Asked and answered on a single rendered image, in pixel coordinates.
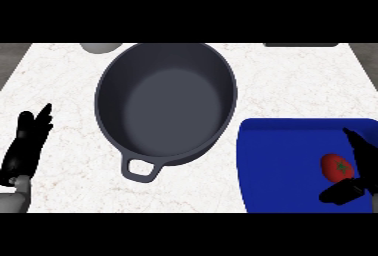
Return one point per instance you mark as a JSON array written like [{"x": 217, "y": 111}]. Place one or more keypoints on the blue tray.
[{"x": 290, "y": 166}]

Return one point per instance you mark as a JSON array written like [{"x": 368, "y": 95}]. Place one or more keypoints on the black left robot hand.
[{"x": 22, "y": 150}]

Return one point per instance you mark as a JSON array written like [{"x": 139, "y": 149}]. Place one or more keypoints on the red tomato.
[{"x": 337, "y": 167}]

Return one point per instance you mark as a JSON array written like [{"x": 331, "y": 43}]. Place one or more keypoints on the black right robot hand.
[{"x": 364, "y": 156}]

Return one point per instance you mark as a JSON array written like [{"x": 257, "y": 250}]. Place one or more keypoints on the grey rounded object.
[{"x": 99, "y": 47}]

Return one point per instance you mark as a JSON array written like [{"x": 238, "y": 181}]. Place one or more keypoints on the dark grey pot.
[{"x": 164, "y": 106}]

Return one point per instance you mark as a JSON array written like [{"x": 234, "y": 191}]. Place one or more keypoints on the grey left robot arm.
[{"x": 14, "y": 196}]

